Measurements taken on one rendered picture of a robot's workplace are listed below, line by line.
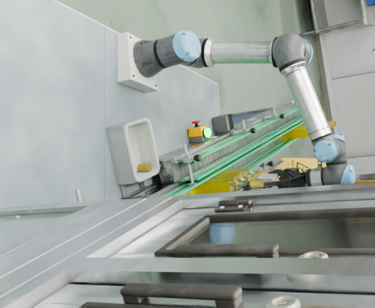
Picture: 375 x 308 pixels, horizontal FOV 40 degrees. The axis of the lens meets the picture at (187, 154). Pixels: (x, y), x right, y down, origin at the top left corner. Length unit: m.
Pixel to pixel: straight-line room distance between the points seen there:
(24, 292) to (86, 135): 1.19
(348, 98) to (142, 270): 7.30
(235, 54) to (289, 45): 0.28
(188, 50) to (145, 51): 0.18
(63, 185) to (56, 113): 0.24
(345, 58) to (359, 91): 0.51
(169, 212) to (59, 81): 0.92
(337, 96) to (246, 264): 7.33
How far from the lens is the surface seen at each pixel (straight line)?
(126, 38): 2.05
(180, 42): 1.96
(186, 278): 0.63
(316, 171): 1.94
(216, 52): 2.06
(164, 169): 2.04
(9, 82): 1.63
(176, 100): 2.38
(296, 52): 1.83
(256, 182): 2.01
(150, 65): 2.04
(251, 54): 2.01
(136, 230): 0.87
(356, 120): 7.90
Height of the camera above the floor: 1.94
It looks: 30 degrees down
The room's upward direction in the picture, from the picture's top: 83 degrees clockwise
